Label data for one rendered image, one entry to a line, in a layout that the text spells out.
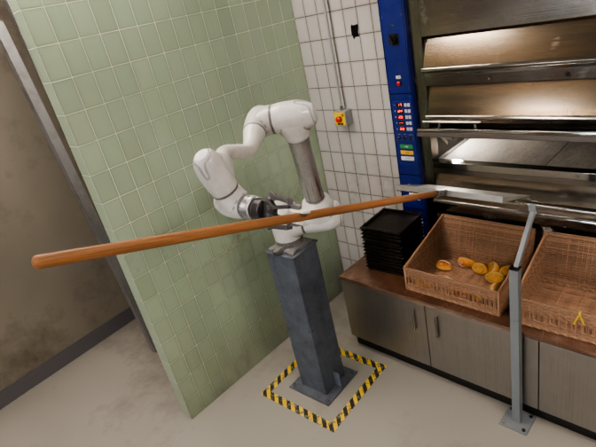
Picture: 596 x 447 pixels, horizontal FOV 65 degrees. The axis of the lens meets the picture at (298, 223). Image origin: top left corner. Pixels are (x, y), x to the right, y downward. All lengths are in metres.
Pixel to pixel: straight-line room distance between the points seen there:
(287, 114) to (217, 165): 0.57
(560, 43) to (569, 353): 1.39
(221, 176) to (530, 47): 1.60
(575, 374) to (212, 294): 1.98
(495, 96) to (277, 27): 1.40
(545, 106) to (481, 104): 0.32
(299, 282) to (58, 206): 2.14
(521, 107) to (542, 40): 0.32
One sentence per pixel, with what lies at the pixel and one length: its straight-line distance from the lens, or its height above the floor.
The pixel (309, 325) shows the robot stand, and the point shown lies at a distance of 2.75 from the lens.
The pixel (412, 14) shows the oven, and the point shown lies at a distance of 2.80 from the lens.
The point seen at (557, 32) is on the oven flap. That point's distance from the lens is 2.54.
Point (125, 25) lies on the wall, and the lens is 2.62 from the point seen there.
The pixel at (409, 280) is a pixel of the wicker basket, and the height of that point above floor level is 0.65.
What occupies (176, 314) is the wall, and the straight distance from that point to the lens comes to 2.90.
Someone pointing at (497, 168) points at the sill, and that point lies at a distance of 2.79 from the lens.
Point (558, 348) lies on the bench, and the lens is 2.53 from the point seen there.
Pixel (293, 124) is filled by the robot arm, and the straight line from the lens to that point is 2.10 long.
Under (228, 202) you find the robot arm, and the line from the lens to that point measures 1.69.
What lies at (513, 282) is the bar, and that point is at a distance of 2.33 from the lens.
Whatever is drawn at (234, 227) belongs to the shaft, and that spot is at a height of 1.67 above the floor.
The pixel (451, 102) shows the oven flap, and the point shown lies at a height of 1.53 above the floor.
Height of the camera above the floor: 2.19
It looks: 25 degrees down
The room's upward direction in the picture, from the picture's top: 13 degrees counter-clockwise
